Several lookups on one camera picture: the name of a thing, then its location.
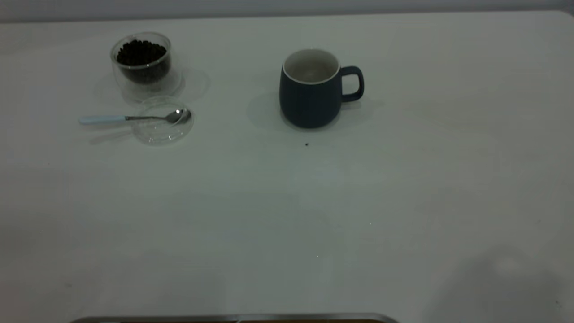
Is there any silver metal frame bar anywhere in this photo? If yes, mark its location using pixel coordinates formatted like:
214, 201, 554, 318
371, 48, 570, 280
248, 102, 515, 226
70, 313, 400, 323

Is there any clear double-walled glass cup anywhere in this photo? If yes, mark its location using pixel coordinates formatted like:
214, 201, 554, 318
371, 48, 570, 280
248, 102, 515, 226
110, 31, 182, 103

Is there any pile of dark coffee beans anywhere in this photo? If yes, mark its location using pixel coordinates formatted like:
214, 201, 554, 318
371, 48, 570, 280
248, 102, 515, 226
116, 39, 171, 84

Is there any metal spoon light blue handle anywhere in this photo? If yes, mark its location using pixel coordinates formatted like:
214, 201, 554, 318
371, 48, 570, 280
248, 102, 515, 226
79, 109, 192, 126

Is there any clear round glass lid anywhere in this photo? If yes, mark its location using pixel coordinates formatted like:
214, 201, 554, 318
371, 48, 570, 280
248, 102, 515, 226
131, 96, 194, 145

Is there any dark grey ceramic mug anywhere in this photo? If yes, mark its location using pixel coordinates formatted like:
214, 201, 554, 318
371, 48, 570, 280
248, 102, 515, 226
279, 48, 365, 129

